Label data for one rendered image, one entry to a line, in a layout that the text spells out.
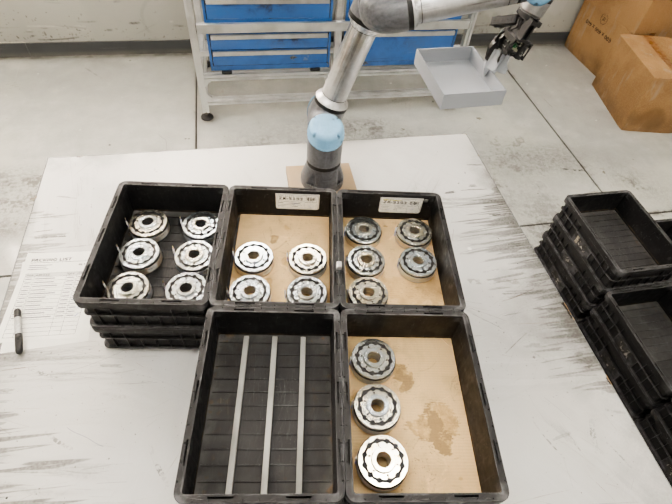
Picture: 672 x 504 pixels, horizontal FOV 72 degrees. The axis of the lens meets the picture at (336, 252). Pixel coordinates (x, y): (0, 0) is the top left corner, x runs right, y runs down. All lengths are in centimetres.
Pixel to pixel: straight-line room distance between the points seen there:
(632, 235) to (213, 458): 183
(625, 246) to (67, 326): 200
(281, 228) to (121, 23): 283
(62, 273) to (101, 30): 269
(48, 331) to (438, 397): 102
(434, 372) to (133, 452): 71
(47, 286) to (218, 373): 63
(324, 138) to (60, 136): 215
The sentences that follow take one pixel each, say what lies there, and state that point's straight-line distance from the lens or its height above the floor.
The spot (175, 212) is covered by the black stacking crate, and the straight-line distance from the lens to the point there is 144.
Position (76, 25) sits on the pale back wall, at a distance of 403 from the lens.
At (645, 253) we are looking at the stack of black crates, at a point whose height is 49.
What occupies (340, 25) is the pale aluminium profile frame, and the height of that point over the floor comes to 60.
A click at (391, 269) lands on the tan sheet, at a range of 128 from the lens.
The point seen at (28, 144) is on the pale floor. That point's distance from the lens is 334.
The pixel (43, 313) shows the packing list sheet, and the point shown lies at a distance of 150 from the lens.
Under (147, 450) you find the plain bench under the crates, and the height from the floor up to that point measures 70.
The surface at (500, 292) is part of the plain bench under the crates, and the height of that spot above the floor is 70.
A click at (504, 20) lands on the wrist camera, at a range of 164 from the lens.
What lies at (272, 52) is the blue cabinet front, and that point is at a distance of 302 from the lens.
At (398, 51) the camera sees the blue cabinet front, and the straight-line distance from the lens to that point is 319.
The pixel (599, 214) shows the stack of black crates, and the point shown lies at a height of 49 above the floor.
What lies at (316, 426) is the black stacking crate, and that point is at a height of 83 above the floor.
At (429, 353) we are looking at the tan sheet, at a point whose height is 83.
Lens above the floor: 183
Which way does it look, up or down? 51 degrees down
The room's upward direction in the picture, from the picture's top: 6 degrees clockwise
